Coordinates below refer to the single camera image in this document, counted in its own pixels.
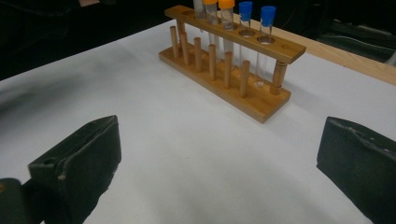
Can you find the white table mat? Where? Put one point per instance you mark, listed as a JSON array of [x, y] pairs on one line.
[[186, 140]]

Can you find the wooden test tube rack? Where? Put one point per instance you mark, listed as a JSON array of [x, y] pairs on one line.
[[264, 105]]

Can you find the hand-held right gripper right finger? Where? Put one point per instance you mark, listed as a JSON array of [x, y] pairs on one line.
[[361, 168]]

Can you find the blue capped test tube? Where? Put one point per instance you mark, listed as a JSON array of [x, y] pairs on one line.
[[268, 15], [245, 11]]

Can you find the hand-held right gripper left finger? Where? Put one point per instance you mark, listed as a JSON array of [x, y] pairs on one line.
[[84, 161]]

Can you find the orange capped test tube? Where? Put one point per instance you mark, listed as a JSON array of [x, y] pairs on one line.
[[211, 12], [226, 3]]

